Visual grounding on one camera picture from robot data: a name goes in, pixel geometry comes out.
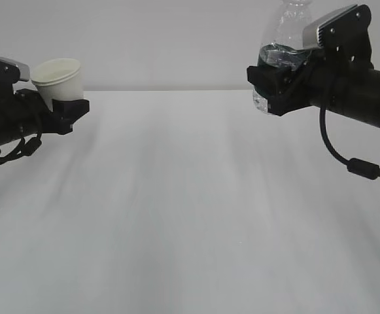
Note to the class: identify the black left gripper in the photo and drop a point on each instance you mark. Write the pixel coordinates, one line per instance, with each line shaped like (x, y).
(29, 114)

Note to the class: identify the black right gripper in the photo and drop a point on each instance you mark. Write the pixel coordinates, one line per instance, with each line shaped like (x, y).
(334, 81)

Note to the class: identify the white paper cup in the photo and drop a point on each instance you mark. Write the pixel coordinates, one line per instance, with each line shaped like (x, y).
(58, 79)

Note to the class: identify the clear bottle green label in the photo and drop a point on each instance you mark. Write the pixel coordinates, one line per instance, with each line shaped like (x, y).
(283, 34)

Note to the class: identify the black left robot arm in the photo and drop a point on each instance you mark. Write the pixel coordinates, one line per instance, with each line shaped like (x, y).
(5, 123)

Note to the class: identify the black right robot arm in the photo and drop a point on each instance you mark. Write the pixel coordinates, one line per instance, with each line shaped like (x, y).
(348, 88)

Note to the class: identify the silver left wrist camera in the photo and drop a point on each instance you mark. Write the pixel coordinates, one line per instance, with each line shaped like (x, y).
(12, 71)

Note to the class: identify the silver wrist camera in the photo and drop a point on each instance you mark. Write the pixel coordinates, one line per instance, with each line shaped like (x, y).
(345, 28)
(12, 71)

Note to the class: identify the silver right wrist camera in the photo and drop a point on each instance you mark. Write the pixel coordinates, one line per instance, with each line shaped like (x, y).
(345, 28)

